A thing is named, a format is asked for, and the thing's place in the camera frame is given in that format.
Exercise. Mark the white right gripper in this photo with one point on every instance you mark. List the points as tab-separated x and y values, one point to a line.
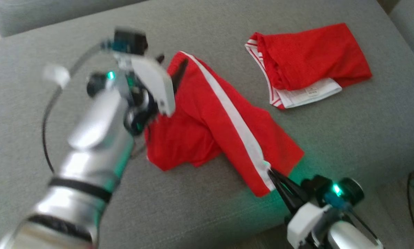
303	221

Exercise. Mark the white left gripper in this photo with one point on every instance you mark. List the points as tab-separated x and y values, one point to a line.
155	83

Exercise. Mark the red shorts white stripe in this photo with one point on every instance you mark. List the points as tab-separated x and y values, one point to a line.
200	124

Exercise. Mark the red jersey shirt white sleeves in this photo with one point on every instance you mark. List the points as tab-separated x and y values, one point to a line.
314	55

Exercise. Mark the grey sofa seat cushion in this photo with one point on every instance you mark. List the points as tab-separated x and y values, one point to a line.
210	214

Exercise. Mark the grey sofa back cushion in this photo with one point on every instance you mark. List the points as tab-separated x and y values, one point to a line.
54	14
412	27

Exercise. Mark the teal right camera connector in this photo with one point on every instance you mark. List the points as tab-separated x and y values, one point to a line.
334	200

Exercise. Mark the teal camera connector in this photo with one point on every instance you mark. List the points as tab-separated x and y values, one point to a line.
115	45
334	200

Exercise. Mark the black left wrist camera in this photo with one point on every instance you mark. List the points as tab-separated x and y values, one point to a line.
130	41

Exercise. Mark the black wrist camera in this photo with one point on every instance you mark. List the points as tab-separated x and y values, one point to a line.
130	41
348	188

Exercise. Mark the teal left camera connector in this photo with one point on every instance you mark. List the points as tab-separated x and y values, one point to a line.
115	45

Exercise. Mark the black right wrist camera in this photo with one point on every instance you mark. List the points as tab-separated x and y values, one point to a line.
348	188

